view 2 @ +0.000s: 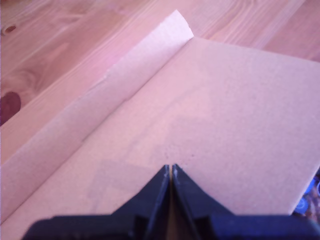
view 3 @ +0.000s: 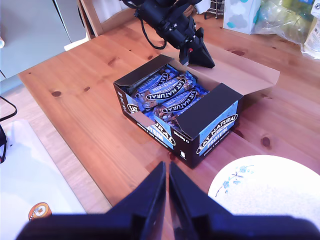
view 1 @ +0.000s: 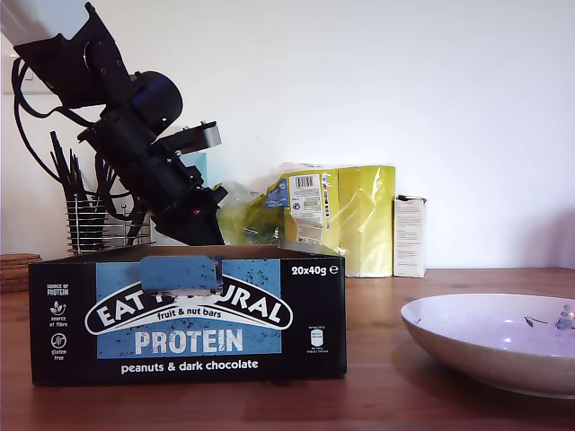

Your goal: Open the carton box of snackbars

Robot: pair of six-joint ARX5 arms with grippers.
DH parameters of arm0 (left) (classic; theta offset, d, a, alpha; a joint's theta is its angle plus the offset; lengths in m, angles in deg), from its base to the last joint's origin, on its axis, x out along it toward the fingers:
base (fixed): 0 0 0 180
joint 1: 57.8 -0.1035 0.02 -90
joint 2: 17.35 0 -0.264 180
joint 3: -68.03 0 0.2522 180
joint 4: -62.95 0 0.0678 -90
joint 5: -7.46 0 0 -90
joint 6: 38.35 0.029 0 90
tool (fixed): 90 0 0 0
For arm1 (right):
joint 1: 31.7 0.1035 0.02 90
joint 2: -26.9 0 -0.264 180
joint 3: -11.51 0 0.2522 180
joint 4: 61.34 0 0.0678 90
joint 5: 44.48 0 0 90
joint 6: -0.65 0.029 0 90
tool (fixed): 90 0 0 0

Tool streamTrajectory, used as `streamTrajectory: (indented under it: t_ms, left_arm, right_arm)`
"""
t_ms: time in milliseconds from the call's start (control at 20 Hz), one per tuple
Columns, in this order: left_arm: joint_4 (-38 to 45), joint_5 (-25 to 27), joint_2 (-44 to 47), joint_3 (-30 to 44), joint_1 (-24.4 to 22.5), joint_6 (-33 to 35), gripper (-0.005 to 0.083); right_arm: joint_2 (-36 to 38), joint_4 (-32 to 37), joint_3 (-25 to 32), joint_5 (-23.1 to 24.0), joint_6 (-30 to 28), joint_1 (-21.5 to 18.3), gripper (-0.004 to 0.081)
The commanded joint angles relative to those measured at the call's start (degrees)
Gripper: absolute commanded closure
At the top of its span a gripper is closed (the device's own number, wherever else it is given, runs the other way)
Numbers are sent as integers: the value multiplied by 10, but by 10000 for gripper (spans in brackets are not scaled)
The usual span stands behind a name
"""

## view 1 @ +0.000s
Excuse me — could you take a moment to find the white printed carton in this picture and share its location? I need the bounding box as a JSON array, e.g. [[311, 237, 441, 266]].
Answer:
[[393, 195, 429, 279]]

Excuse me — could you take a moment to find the chrome wire utensil caddy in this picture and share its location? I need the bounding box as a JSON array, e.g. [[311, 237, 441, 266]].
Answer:
[[66, 192, 157, 255]]

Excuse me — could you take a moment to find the blue cloud tissue box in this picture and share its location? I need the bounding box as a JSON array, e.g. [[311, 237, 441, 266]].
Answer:
[[181, 151, 209, 188]]

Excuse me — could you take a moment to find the yellow wrapped paper roll pack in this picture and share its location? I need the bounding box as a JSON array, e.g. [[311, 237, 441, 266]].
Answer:
[[335, 165, 398, 280]]

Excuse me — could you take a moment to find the yellow labelled plastic bag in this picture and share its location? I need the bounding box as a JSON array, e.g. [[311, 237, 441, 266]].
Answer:
[[244, 163, 341, 255]]

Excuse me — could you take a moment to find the black chopstick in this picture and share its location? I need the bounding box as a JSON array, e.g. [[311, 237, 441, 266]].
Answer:
[[49, 130, 85, 199], [49, 151, 74, 199], [68, 149, 86, 199], [93, 154, 114, 201]]

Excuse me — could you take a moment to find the clear green plastic bag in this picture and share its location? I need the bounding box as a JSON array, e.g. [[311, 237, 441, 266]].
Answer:
[[217, 180, 264, 247]]

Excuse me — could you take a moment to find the white floral ceramic bowl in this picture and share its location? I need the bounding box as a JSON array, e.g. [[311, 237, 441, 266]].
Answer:
[[399, 294, 575, 400]]

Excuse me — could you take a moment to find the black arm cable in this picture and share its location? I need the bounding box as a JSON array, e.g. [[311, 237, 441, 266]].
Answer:
[[11, 57, 62, 183], [14, 92, 93, 129]]

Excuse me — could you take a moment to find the black snackbar carton box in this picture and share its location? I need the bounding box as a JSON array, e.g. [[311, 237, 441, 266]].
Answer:
[[28, 243, 349, 386]]

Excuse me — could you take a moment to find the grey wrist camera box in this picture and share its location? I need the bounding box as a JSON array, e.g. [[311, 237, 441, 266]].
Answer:
[[172, 119, 224, 157]]

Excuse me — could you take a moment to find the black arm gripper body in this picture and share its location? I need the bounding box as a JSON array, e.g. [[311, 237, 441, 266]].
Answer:
[[117, 145, 229, 222]]

